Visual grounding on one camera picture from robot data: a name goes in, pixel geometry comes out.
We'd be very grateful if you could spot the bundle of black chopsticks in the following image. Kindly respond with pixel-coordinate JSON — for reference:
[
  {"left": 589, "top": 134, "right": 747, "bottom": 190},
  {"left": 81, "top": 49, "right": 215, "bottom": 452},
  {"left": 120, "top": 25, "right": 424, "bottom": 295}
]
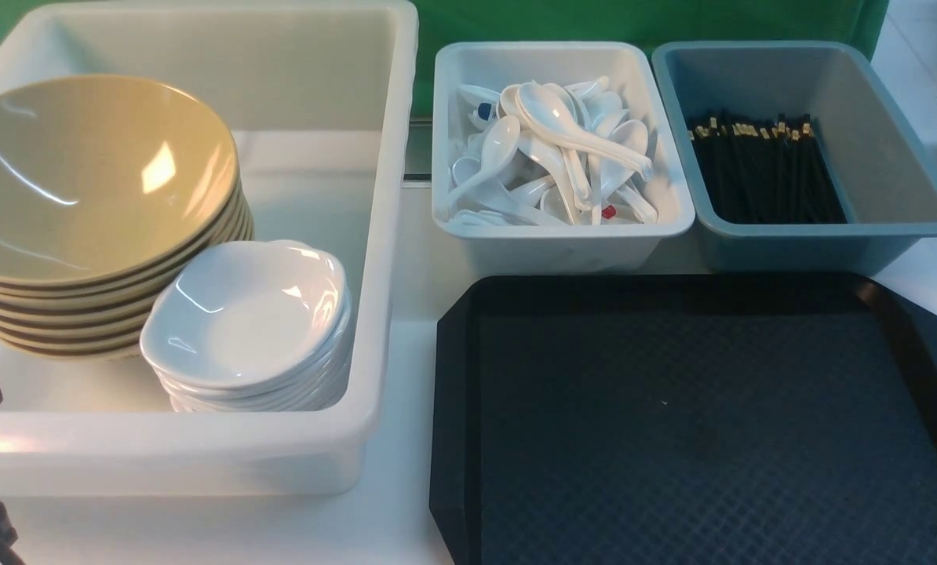
[{"left": 687, "top": 108, "right": 851, "bottom": 224}]

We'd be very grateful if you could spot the stack of beige bowls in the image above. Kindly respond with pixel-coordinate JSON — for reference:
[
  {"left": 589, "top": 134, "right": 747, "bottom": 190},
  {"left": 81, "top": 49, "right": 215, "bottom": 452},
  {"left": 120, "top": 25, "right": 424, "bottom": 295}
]
[{"left": 0, "top": 74, "right": 254, "bottom": 363}]

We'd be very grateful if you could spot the small white square dish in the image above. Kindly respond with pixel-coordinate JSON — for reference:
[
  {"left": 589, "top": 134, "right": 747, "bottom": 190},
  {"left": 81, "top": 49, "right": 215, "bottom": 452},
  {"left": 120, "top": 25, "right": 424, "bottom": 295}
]
[{"left": 140, "top": 240, "right": 349, "bottom": 391}]

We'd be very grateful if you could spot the stack of white dishes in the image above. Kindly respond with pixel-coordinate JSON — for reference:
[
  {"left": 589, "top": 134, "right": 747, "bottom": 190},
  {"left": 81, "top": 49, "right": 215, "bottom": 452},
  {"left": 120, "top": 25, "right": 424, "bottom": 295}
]
[{"left": 140, "top": 239, "right": 354, "bottom": 414}]

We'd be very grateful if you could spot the pile of white spoons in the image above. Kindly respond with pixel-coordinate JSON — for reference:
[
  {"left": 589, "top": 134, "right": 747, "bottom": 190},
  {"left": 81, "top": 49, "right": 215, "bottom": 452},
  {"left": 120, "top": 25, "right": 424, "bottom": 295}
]
[{"left": 436, "top": 75, "right": 659, "bottom": 226}]

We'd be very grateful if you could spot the white plastic spoon bin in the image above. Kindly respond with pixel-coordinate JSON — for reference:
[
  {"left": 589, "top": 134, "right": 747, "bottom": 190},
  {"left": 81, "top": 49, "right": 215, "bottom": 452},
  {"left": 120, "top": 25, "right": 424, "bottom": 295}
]
[{"left": 432, "top": 42, "right": 695, "bottom": 275}]

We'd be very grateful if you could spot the large white plastic tub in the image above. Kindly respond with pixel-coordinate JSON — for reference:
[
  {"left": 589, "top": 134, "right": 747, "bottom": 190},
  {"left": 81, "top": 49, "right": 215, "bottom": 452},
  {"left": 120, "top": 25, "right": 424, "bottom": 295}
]
[{"left": 0, "top": 1, "right": 417, "bottom": 498}]

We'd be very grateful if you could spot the beige noodle bowl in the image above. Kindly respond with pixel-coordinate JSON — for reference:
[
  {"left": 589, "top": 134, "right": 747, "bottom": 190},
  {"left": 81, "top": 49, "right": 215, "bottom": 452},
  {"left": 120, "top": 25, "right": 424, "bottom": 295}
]
[{"left": 0, "top": 75, "right": 240, "bottom": 286}]

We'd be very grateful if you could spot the teal plastic chopstick bin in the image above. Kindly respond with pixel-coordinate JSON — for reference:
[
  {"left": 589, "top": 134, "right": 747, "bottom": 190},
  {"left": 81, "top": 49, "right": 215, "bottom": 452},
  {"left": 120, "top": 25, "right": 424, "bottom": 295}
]
[{"left": 652, "top": 40, "right": 937, "bottom": 275}]

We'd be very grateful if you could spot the black plastic serving tray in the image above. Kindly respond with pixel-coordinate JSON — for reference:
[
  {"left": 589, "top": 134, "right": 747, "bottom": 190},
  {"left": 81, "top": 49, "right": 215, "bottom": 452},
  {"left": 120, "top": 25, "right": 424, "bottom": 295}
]
[{"left": 428, "top": 272, "right": 937, "bottom": 564}]

